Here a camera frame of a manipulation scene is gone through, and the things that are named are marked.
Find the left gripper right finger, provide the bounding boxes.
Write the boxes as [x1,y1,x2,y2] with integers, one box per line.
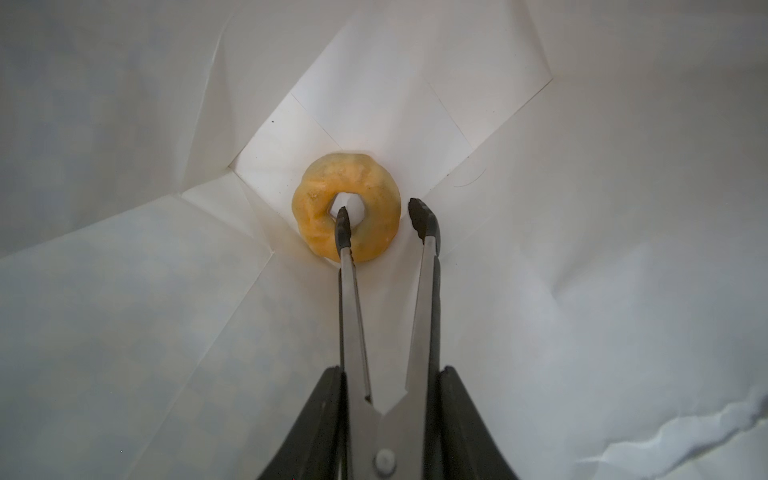
[439,366,518,480]

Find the checkered paper bag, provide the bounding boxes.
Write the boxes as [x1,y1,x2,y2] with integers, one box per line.
[1,1,767,479]

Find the black metal tongs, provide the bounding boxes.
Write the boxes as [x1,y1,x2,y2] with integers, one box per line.
[335,198,441,479]

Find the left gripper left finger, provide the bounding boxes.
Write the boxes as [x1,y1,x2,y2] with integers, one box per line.
[258,366,345,480]

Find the ring doughnut bread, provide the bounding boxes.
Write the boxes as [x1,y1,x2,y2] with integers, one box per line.
[292,152,401,263]

